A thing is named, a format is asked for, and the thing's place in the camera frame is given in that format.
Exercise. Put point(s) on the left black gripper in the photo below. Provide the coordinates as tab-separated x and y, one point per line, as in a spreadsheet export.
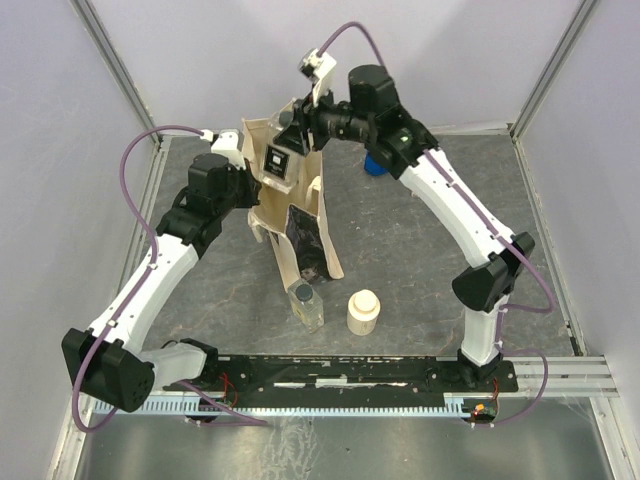
252	184

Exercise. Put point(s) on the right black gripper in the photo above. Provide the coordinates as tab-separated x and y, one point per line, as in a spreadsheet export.
307	119

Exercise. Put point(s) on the cream canvas tote bag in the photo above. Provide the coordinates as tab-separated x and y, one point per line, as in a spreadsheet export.
296	224

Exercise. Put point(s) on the clear bottle black label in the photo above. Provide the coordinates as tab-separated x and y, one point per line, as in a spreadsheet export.
278	167

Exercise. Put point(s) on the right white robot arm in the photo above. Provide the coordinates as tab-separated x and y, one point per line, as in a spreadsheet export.
374	117

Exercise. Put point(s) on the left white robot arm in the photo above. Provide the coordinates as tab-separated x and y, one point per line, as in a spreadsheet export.
182	237

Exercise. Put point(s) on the blue cloth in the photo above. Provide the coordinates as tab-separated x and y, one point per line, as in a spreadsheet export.
371	167

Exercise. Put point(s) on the clear bottle grey cap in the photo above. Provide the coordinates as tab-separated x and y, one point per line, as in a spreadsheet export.
306	304

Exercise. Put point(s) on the cream round jar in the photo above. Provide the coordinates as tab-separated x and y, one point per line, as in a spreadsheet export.
362	312

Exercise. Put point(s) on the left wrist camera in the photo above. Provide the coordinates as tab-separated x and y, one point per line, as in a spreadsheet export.
227	143

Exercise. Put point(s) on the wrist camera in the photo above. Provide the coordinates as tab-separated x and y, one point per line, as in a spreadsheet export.
319	69
227	143

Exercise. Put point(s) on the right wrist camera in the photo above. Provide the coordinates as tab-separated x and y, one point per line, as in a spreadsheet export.
319	69

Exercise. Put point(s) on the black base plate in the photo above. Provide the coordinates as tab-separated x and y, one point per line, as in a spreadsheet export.
319	382

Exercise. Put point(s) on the left aluminium frame post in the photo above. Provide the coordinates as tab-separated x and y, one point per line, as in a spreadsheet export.
93	24

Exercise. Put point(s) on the aluminium frame post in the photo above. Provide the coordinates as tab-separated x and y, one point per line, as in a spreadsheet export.
93	24
568	40

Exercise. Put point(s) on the right aluminium frame post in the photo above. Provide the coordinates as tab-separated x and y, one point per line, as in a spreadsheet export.
568	40

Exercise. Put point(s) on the aluminium frame rail front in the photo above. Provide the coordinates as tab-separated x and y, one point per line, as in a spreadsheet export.
565	372

